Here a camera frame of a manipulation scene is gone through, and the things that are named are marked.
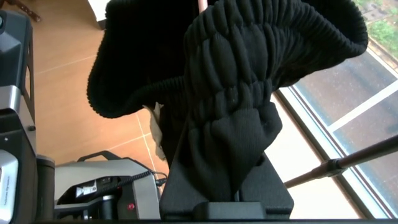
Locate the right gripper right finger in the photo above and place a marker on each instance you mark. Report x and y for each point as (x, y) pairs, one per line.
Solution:
(273, 193)

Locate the pink clothes hanger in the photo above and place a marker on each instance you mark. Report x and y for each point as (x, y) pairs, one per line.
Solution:
(202, 4)

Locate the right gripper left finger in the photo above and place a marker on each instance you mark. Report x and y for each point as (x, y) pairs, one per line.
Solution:
(177, 202)

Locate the window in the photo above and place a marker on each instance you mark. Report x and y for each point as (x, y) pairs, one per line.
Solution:
(357, 102)

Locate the black clothes rack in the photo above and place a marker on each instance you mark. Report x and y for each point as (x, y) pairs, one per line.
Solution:
(357, 157)

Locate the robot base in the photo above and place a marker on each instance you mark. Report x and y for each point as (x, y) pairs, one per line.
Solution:
(18, 140)

